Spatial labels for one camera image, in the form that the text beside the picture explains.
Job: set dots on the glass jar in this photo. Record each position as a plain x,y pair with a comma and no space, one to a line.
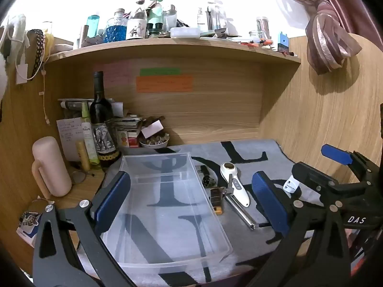
263,27

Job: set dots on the stack of cards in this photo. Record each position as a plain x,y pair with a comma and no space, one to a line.
128,122

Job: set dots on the white paper sheet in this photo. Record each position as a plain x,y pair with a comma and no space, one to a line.
118,107

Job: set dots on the pink sticky note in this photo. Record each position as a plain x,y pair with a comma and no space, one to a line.
110,73

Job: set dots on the small black rectangular gadget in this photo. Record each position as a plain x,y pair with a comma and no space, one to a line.
216,200

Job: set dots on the blue small stand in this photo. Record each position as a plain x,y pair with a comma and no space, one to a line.
283,41

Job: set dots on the grey lettered mat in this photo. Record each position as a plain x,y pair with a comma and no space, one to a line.
206,152

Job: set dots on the fruit print carton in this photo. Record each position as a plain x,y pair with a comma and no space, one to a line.
122,139

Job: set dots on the green sticky note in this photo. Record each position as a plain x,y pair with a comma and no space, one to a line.
160,71

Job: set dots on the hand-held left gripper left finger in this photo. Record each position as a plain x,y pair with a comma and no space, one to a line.
113,197

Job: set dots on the dark wine bottle elephant label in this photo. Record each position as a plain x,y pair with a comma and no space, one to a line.
103,119

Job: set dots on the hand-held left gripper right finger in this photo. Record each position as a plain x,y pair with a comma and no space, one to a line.
266,200

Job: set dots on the white grey tube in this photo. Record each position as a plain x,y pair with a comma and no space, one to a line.
73,104

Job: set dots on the yellow tube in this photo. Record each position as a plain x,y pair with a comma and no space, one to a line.
82,155

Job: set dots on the small red box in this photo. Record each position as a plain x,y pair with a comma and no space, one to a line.
134,142

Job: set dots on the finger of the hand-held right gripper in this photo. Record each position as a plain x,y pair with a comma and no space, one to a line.
311,175
335,154

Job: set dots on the wooden shelf board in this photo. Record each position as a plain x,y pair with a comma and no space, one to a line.
179,49

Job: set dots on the mint green spray bottle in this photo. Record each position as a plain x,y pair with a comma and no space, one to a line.
155,13

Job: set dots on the orange sticky note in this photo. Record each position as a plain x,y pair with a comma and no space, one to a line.
164,84

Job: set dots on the white handheld massager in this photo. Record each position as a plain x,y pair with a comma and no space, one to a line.
239,191

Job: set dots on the small white card box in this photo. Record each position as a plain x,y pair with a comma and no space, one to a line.
152,129

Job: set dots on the clear plastic storage box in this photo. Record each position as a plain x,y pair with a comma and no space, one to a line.
167,215

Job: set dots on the teal plastic bottle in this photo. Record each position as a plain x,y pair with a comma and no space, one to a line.
92,25

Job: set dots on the glass bottle of blue liquid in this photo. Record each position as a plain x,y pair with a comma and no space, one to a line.
115,31

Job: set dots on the black lace band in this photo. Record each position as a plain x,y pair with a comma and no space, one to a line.
38,50

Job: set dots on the handwritten paper note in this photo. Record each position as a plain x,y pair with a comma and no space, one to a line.
67,137

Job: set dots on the clear bottle with paper label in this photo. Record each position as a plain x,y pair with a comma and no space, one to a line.
137,27

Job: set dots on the small white plastic device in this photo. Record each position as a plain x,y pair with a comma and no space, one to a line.
289,187

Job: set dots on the dark pine cone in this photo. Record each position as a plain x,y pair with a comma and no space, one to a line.
208,181

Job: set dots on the white bowl of trinkets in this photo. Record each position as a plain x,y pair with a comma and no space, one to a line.
154,144

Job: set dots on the blue and white box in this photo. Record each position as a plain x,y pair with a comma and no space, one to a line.
25,236

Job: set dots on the white flat plastic case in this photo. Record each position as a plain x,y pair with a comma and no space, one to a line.
185,32

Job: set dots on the clear tall container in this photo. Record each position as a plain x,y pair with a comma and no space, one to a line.
212,18

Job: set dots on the mauve tied curtain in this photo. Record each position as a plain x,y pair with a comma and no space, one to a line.
326,36

